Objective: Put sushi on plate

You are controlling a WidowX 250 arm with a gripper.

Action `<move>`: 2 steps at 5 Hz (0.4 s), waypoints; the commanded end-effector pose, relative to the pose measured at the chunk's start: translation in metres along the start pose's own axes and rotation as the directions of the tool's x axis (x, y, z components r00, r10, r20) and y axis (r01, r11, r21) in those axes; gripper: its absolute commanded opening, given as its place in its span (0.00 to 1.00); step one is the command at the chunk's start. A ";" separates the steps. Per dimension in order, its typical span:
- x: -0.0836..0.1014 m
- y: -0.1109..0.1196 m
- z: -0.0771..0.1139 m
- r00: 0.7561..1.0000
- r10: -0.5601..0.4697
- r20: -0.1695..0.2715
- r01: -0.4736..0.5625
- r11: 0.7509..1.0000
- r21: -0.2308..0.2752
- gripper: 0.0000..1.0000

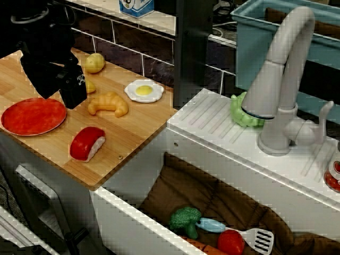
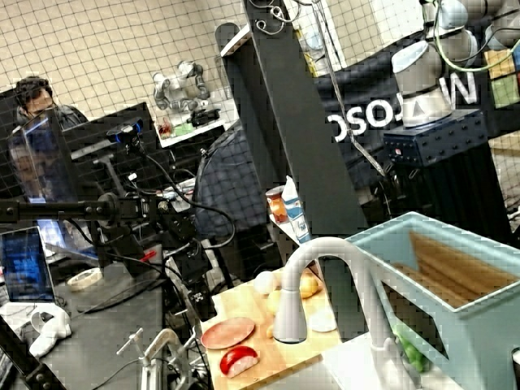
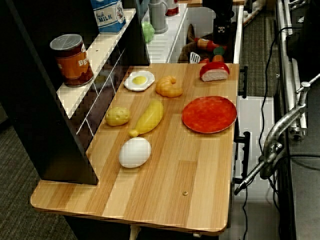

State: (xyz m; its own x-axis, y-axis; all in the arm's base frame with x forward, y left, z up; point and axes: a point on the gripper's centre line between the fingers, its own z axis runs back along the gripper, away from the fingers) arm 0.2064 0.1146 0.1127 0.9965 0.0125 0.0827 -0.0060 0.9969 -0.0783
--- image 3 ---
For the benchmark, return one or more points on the white egg toy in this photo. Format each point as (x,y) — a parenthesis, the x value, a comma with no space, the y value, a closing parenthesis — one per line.
(135,152)

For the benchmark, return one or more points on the aluminium rail frame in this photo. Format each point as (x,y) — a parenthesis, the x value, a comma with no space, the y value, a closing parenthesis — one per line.
(290,70)

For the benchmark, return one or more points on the black toy kitchen frame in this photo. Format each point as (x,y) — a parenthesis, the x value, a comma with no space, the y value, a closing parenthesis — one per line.
(37,112)

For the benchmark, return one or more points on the brown beans can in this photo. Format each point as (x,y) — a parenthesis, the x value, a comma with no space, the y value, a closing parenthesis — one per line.
(72,63)

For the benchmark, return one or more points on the white sink basin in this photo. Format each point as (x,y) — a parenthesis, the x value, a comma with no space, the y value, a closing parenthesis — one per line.
(162,47)

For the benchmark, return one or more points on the grey pitcher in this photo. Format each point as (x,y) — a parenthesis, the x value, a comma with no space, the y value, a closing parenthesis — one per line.
(158,17)

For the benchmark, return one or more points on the brown plush toy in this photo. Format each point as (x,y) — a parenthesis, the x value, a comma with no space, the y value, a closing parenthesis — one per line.
(191,37)

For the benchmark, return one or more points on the metal c-clamp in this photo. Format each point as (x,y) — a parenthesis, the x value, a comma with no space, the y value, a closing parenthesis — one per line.
(277,140)

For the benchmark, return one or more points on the small red toy piece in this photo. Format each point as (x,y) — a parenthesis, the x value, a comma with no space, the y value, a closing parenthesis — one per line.
(204,61)

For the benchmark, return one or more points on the orange croissant toy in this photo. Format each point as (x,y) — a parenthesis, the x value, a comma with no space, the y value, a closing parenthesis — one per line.
(168,87)

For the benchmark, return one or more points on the brass table screw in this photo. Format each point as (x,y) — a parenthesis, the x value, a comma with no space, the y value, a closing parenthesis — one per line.
(185,193)

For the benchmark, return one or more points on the white toy spatula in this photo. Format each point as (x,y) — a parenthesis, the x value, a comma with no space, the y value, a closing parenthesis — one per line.
(194,58)

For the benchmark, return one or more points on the fried egg toy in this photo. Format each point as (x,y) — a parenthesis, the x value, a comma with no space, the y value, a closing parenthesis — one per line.
(139,80)

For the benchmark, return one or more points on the blue milk carton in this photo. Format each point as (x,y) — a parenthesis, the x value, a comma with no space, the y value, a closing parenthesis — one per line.
(108,16)

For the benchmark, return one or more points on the green lettuce toy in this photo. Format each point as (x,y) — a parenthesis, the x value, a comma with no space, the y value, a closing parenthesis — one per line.
(148,31)

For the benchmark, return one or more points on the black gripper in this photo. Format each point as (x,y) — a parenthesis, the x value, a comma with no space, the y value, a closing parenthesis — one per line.
(221,27)

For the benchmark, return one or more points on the white drawer cabinet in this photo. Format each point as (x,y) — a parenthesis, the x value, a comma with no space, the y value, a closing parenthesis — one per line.
(252,117)

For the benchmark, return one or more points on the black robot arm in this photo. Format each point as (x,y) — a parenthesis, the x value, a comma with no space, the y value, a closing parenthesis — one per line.
(217,7)

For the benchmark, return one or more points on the orange carrot toy green top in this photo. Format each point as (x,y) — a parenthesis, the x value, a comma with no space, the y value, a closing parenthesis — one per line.
(218,55)

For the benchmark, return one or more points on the orange round plate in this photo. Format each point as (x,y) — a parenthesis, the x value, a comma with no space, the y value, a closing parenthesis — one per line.
(209,114)

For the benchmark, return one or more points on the white shelf board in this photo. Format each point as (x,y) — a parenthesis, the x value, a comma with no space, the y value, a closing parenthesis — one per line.
(100,55)

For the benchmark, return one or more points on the yellow potato toy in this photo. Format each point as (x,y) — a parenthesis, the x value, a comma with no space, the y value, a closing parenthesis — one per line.
(117,116)

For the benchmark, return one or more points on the yellow banana toy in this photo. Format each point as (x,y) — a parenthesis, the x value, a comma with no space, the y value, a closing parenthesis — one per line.
(150,116)

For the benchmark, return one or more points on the red white toy can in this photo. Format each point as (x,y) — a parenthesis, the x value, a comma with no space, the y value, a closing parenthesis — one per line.
(172,7)

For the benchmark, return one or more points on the red orange toy vegetable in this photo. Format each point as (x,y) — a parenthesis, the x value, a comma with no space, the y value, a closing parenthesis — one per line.
(206,43)

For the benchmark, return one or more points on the red tuna sushi toy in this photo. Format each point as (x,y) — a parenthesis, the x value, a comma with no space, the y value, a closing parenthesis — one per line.
(214,71)

